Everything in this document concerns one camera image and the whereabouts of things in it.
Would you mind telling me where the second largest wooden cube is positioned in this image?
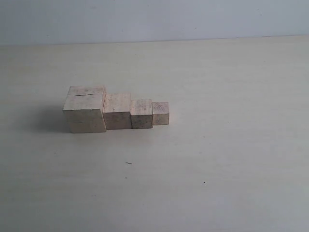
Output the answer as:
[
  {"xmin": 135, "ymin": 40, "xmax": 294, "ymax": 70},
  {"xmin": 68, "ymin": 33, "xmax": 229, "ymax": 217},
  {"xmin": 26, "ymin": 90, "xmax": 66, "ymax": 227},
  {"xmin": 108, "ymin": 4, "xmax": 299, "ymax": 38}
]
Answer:
[{"xmin": 103, "ymin": 93, "xmax": 132, "ymax": 130}]

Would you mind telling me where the third largest wooden cube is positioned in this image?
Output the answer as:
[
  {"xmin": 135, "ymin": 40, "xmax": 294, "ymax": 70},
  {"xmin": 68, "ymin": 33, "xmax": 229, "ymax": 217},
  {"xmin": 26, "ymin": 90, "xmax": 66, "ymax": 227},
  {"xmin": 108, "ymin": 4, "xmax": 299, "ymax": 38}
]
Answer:
[{"xmin": 130, "ymin": 99, "xmax": 153, "ymax": 129}]

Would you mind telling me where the smallest wooden cube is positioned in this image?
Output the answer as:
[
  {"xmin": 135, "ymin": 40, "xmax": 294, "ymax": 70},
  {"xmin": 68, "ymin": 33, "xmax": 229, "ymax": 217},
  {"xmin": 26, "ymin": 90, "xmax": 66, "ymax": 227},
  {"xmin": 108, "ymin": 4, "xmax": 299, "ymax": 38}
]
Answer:
[{"xmin": 152, "ymin": 102, "xmax": 169, "ymax": 125}]

